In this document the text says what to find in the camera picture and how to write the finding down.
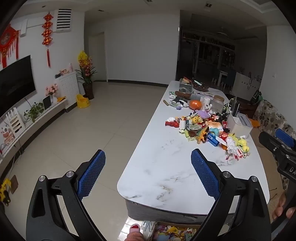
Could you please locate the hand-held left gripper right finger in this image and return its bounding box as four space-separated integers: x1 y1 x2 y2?
191 149 271 241

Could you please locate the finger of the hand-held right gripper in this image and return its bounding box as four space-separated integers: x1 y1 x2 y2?
258 131 288 154
275 128 296 149

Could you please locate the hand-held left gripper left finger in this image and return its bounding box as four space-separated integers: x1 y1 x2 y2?
26 149 107 241

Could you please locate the cardboard box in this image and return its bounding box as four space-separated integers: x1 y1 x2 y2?
151 221 204 241

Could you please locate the person's right hand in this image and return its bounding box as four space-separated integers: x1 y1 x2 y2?
272 192 296 220

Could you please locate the white tissue box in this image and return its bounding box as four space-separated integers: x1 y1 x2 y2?
227 113 253 139

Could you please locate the green bag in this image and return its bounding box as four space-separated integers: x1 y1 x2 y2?
251 90 263 105

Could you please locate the white marble table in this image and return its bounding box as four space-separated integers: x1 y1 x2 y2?
117 80 270 224

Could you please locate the pile of small toys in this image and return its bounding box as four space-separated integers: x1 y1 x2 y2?
165 91 251 161

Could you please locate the black upright case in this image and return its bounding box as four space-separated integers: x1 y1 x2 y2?
232 97 242 116

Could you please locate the clear plastic jar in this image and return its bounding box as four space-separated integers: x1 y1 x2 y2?
211 95 225 114

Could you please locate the heap of boxed toys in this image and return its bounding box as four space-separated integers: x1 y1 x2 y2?
154 224 197 241

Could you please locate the blue chair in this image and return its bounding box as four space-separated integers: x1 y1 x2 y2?
225 70 236 90

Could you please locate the person's leg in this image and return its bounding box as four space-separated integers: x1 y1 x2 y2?
126 230 145 241

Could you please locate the yellow potty chair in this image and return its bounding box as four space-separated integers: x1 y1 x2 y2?
76 94 90 108

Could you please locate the white television console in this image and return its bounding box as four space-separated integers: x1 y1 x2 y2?
0 97 68 163

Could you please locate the brown flat board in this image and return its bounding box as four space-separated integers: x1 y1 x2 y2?
10 175 19 193

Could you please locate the brown rolling pin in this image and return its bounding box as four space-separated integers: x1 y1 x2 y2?
174 91 193 100

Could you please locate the green leafy potted plant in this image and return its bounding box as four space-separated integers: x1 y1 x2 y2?
24 102 45 123

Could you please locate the dark bowl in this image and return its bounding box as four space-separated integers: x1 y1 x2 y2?
192 81 210 92

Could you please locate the yellow toy excavator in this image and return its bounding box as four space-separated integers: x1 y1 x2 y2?
0 178 12 207

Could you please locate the white slatted cabinet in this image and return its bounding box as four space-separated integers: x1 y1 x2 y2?
57 71 78 112

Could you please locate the clear plastic container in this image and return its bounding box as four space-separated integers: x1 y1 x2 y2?
179 78 193 93

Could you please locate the white slotted rack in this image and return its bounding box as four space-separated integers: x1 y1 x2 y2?
5 107 25 137

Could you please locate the cartoon printed board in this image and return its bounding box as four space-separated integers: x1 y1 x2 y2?
0 126 15 149

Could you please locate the pink flower bouquet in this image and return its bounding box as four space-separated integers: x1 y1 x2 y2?
45 84 59 96

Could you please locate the dark shelving unit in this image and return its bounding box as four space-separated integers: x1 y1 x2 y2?
181 32 236 75

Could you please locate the yellow flower potted plant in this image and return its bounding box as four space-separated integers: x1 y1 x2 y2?
75 50 97 100

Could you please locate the white door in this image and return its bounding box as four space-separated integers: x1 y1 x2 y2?
89 32 108 82

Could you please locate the black flat television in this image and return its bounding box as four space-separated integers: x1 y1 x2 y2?
0 55 36 114

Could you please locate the white tower air conditioner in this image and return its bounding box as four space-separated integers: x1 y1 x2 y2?
55 8 77 72

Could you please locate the red hanging charm string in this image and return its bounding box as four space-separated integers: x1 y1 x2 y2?
42 12 54 67

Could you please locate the large red knot wall ornament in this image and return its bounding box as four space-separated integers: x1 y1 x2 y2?
0 24 20 69

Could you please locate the white wall box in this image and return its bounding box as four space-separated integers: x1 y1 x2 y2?
20 19 28 37

